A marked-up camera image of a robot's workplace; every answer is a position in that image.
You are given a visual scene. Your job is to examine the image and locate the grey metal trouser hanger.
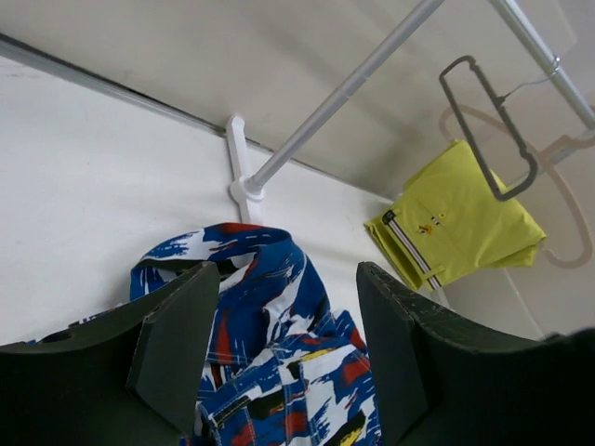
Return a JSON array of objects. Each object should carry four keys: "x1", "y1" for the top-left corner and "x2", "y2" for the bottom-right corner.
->
[{"x1": 437, "y1": 55, "x2": 573, "y2": 201}]

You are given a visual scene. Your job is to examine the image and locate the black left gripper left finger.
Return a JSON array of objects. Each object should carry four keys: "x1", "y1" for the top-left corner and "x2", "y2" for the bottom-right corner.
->
[{"x1": 1, "y1": 262, "x2": 219, "y2": 445}]

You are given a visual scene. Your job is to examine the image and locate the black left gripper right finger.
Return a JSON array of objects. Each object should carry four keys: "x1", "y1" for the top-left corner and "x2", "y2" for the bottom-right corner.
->
[{"x1": 356, "y1": 262, "x2": 594, "y2": 445}]

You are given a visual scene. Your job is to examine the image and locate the yellow folded shorts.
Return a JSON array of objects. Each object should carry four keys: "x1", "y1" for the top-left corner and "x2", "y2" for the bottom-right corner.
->
[{"x1": 365, "y1": 140, "x2": 547, "y2": 291}]

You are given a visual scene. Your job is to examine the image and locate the blue patterned trousers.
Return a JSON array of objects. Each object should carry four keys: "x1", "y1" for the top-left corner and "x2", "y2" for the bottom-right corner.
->
[{"x1": 27, "y1": 222, "x2": 385, "y2": 446}]

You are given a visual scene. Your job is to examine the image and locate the white clothes rack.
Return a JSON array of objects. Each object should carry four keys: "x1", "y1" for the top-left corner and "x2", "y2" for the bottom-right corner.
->
[{"x1": 226, "y1": 1, "x2": 594, "y2": 225}]

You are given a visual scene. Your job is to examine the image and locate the beige wooden hanger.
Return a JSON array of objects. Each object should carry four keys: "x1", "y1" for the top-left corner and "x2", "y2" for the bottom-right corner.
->
[{"x1": 438, "y1": 104, "x2": 595, "y2": 269}]

